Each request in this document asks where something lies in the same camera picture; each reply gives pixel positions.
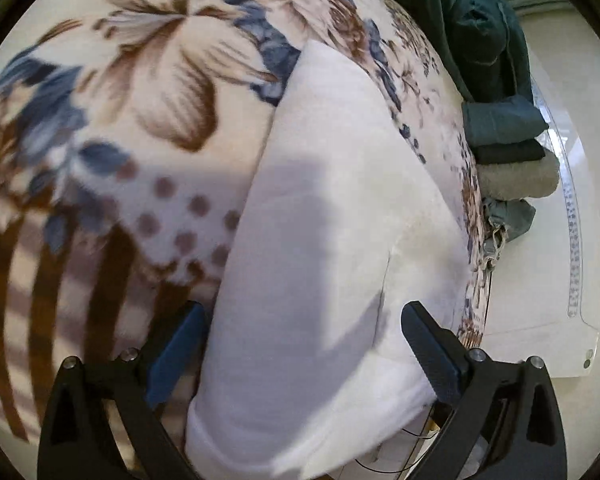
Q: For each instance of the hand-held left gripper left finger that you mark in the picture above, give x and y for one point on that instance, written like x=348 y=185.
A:
x=172 y=355

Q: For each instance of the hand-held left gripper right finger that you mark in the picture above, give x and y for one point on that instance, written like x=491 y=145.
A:
x=432 y=355

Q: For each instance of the white pants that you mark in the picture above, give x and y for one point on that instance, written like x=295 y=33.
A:
x=320 y=210

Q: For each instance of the teal fringed scarf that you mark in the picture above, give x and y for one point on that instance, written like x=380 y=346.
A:
x=515 y=215

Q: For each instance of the folded beige-grey cloth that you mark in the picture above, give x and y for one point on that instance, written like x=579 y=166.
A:
x=520 y=180

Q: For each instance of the folded dark grey cloth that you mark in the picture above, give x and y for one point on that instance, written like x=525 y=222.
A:
x=515 y=152

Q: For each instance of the folded teal cloth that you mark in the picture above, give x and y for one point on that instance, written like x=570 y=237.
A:
x=505 y=120

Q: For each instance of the floral printed blanket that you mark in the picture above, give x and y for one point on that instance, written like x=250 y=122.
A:
x=155 y=85

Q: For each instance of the dark teal fleece blanket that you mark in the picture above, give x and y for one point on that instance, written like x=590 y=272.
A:
x=470 y=35

